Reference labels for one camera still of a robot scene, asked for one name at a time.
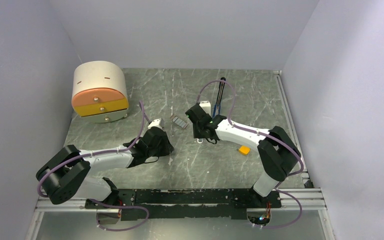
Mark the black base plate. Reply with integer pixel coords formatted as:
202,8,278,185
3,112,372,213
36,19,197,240
84,188,282,221

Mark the blue stapler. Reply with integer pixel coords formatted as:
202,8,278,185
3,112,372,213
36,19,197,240
212,77,227,118

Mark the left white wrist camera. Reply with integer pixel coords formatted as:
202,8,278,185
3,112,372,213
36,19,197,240
147,118,164,130

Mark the aluminium front rail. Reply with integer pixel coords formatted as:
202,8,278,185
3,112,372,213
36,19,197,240
34,188,327,213

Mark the aluminium side rail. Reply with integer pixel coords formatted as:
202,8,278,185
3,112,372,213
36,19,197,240
272,70,314,189

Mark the staple tray with staples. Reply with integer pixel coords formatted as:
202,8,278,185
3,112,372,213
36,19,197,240
170,114,188,129

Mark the orange yellow block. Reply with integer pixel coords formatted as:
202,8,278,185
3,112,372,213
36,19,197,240
237,145,251,156

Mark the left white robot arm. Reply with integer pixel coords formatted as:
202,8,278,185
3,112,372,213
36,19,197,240
36,126,174,208

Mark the beige drawer cabinet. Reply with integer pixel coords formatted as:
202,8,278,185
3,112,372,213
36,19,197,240
71,60,130,124

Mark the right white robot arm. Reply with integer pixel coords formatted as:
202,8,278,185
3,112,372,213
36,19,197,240
185,104,301,207

